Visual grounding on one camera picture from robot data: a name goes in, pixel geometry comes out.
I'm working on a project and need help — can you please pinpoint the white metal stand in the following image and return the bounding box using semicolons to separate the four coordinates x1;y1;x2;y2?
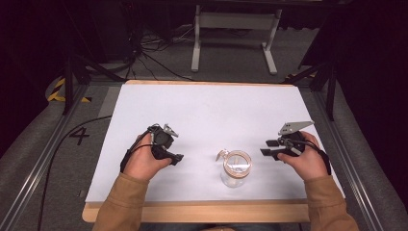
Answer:
191;4;284;76

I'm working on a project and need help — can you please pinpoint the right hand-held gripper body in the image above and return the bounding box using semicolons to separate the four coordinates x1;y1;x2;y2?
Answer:
276;120;316;158

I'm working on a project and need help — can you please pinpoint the black tripod stand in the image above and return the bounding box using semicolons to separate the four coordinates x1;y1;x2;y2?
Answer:
282;61;338;122
62;53;125;116

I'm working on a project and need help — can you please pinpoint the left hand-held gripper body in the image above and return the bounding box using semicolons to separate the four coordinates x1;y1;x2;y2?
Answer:
147;123;180;152

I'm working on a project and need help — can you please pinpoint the glass jar with clasp lid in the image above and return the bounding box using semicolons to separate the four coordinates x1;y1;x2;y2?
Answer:
215;148;254;189

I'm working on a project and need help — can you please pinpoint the person's right hand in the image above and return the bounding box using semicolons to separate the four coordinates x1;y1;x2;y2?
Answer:
277;131;329;183

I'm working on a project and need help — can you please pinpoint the bundle of floor cables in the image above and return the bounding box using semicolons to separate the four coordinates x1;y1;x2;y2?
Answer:
124;28;197;82

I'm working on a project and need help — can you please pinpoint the person's left hand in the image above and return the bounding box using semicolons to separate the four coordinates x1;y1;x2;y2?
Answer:
123;133;173;182

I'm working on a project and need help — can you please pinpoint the black floor cable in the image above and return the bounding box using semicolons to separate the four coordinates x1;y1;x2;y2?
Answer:
37;115;114;231

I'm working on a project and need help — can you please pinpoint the hand-held gripper cable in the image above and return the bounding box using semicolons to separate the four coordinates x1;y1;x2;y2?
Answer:
119;126;156;174
282;138;333;176

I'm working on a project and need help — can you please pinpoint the right hand-held gripper cable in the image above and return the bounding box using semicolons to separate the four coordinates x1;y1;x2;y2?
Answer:
282;138;333;176

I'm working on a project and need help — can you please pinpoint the aluminium rail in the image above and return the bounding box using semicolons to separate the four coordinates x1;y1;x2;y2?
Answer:
0;84;89;231
312;90;387;231

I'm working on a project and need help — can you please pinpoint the yellow and black floor tape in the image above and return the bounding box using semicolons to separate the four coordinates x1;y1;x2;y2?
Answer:
46;77;92;104

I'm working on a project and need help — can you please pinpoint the left hand-held gripper cable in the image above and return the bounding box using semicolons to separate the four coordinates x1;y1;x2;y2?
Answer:
119;126;156;174

